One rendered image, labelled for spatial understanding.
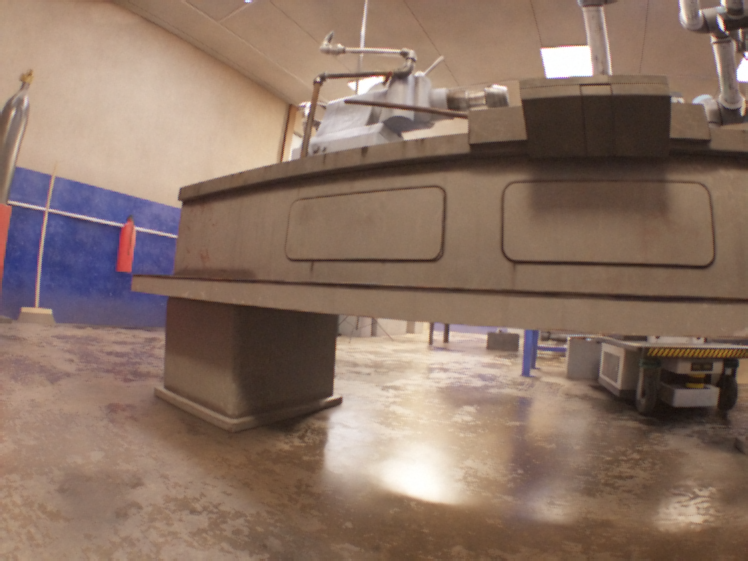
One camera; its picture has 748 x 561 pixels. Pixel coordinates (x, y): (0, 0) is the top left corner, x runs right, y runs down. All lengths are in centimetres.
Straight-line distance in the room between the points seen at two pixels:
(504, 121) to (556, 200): 21
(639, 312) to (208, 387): 120
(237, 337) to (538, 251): 87
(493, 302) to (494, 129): 40
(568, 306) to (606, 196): 29
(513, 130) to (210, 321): 104
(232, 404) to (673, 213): 126
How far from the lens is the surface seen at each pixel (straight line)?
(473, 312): 66
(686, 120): 91
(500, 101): 123
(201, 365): 134
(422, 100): 124
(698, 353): 191
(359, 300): 75
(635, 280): 82
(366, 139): 117
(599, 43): 220
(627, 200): 84
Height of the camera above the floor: 42
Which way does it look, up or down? 4 degrees up
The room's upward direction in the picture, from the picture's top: 4 degrees clockwise
